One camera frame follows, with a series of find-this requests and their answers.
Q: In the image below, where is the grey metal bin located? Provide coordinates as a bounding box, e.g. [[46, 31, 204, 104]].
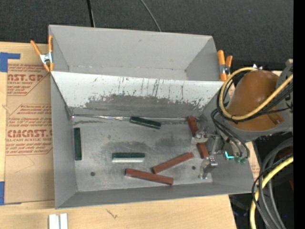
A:
[[48, 24, 255, 209]]

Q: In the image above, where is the dark green flat block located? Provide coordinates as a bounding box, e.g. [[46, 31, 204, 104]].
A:
[[112, 152, 146, 163], [73, 127, 82, 162], [129, 116, 162, 130]]

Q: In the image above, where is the red-brown flat block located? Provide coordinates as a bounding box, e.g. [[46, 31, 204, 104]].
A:
[[186, 115, 210, 159], [124, 167, 174, 186], [152, 152, 195, 175]]

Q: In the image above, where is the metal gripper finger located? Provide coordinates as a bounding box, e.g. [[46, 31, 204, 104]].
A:
[[191, 130, 216, 145], [199, 156, 219, 180]]

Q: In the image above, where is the brown cardboard board, red print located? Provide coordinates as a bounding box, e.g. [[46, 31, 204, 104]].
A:
[[0, 41, 56, 206]]

